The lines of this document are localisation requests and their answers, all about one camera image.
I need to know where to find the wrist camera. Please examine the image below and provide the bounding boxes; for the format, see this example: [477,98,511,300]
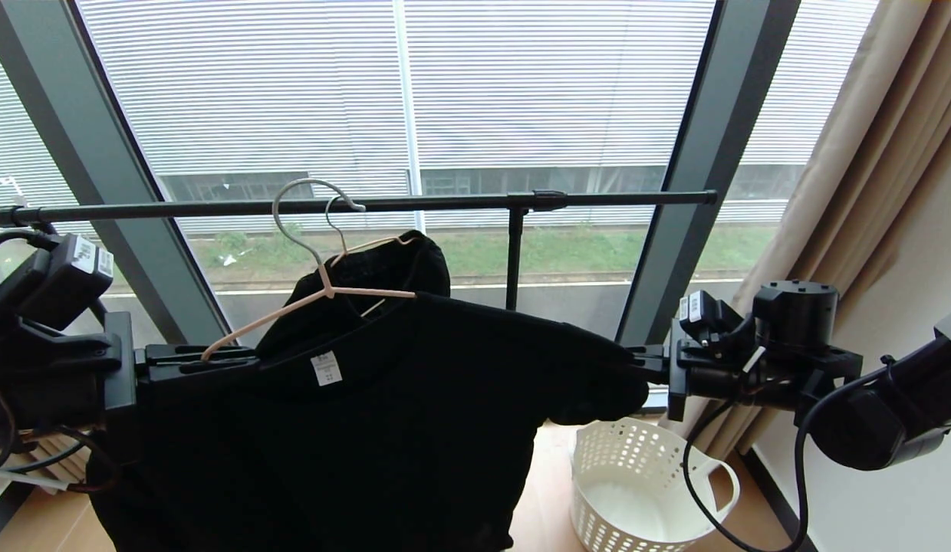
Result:
[677,290,754,343]
[0,232,116,346]

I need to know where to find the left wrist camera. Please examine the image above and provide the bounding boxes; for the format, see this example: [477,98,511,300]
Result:
[0,232,116,346]

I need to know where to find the black garment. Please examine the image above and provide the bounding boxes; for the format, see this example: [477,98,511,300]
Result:
[88,291,651,552]

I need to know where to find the pink clothes hanger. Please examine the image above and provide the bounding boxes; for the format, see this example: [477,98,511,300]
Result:
[202,178,417,362]
[324,195,424,319]

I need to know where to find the window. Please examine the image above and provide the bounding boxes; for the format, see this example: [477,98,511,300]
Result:
[0,0,879,346]

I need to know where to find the white laundry basket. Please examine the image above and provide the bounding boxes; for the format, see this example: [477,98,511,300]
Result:
[571,418,741,552]

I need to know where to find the beige curtain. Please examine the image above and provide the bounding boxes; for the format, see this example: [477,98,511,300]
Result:
[12,431,94,495]
[675,0,951,461]

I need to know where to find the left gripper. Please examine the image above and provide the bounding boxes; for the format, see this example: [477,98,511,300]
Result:
[0,310,262,432]

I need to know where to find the black shorts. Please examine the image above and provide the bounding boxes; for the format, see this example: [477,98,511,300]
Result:
[257,232,452,357]

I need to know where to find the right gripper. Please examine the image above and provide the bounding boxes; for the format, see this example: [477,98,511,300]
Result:
[627,318,864,423]

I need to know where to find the black clothes rack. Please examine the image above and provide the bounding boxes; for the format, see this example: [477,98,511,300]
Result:
[0,189,718,311]

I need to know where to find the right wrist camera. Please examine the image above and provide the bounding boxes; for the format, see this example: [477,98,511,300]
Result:
[677,290,754,343]

